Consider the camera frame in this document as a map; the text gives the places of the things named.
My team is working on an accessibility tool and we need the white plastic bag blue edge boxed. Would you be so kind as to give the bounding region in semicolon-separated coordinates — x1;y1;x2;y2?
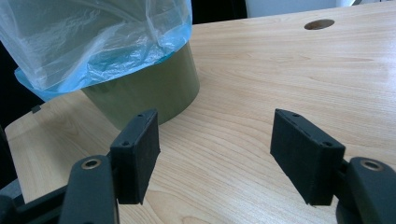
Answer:
0;0;193;103

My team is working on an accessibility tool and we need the white cabinet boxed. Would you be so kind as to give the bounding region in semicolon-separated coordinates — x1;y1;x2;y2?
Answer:
245;0;357;19

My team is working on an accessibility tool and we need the green plastic trash bin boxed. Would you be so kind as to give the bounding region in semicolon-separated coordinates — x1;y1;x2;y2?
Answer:
80;41;201;132

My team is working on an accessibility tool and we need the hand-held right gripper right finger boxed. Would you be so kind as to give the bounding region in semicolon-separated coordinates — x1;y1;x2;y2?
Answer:
269;107;347;207

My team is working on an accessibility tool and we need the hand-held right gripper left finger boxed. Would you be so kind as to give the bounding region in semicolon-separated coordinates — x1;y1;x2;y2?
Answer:
109;107;162;206

